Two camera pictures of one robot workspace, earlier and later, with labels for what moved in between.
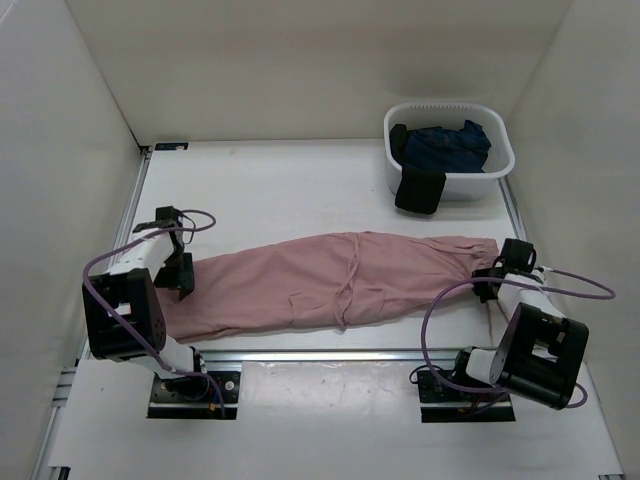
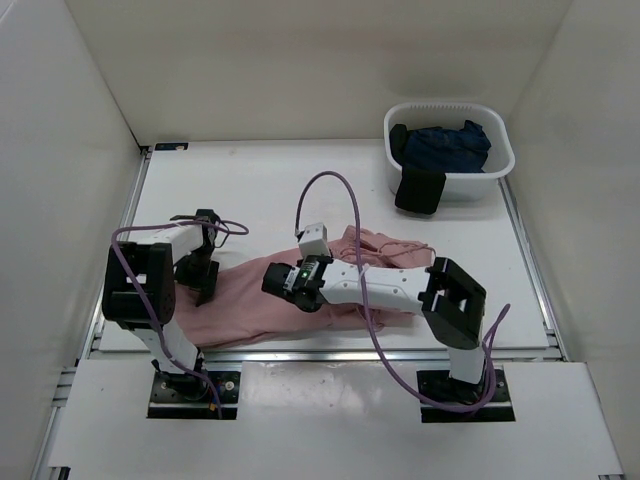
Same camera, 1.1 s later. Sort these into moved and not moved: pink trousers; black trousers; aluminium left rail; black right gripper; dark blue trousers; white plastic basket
Moved: pink trousers; black right gripper
Not moved: dark blue trousers; white plastic basket; aluminium left rail; black trousers
